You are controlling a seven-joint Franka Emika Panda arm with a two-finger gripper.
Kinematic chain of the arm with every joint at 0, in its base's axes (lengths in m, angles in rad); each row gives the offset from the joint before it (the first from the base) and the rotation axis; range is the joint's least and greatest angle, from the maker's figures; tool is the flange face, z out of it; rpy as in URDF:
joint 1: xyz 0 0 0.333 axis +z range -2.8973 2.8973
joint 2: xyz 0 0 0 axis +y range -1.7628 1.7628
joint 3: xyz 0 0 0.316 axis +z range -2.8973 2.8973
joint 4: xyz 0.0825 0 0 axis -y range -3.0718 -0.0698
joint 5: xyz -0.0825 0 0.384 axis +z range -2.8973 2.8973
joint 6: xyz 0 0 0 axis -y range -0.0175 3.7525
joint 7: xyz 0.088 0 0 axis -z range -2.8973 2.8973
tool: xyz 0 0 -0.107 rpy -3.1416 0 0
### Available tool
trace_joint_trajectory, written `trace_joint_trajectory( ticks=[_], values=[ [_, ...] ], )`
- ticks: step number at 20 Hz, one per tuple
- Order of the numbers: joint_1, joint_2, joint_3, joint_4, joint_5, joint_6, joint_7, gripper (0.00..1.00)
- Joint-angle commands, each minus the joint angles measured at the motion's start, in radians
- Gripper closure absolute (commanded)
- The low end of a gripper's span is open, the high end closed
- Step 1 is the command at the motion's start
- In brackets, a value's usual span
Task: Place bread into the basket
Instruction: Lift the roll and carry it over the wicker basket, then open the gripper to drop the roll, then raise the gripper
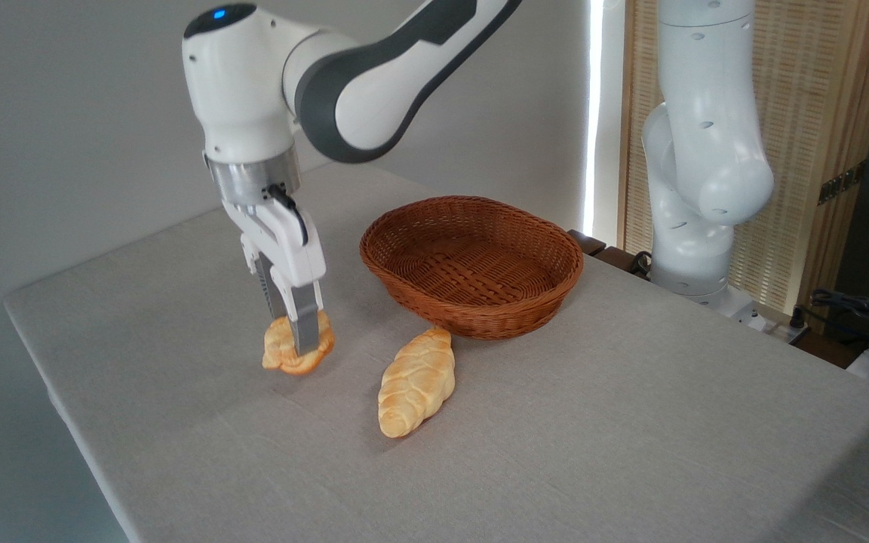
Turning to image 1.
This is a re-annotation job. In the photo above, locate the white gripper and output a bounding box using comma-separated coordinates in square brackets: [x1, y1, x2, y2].
[221, 198, 327, 357]

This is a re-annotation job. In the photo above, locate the round golden bread roll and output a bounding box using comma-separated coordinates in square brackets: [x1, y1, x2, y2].
[262, 311, 336, 376]

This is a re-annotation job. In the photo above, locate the long braided bread loaf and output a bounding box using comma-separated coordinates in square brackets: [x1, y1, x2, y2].
[377, 327, 456, 439]

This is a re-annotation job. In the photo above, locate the brown wicker basket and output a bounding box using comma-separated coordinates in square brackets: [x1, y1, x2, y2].
[359, 195, 585, 341]

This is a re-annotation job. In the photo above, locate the grey tablecloth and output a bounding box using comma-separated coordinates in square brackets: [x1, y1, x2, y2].
[3, 162, 869, 543]

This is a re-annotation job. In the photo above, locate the dark wooden board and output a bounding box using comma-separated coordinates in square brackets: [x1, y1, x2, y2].
[567, 229, 654, 281]

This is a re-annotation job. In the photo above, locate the white power strip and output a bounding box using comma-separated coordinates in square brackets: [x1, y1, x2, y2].
[751, 305, 812, 345]

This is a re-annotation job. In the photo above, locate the dark metal screen hinge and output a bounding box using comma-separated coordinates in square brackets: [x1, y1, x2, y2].
[818, 160, 867, 206]

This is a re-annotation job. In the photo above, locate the wooden bamboo folding screen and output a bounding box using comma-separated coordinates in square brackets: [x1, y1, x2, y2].
[618, 0, 869, 333]

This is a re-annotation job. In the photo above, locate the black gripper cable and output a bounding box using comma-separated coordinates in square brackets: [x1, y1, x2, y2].
[267, 183, 309, 246]

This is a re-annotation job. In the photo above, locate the black cable bundle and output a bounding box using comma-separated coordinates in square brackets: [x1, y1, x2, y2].
[810, 288, 869, 342]

